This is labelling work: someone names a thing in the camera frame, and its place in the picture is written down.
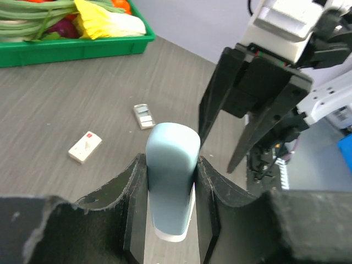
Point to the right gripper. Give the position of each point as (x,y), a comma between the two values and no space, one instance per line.
(264,78)

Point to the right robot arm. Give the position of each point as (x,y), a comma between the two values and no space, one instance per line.
(329,45)

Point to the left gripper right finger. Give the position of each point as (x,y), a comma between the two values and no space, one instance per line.
(287,226)

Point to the blue white stapler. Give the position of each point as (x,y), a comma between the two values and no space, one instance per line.
(172,151)

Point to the green long beans bundle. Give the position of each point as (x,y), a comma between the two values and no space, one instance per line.
(28,20)

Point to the purple onion toy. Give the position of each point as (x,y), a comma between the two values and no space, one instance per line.
(65,28)

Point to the green plastic tray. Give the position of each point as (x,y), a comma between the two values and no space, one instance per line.
(15,54)

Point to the napa cabbage toy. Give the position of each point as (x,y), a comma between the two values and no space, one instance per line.
(97,20)

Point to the staple box tray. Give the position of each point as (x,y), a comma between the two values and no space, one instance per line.
(143,116)

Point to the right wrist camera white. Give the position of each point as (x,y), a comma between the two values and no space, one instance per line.
(282,27)

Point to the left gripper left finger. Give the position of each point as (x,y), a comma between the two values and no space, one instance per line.
(105,226)

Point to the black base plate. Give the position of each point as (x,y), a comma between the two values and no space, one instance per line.
(267,169)

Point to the small orange tomato toy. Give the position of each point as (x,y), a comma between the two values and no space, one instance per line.
(122,4)

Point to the white staple box sleeve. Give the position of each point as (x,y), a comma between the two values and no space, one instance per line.
(84,147)

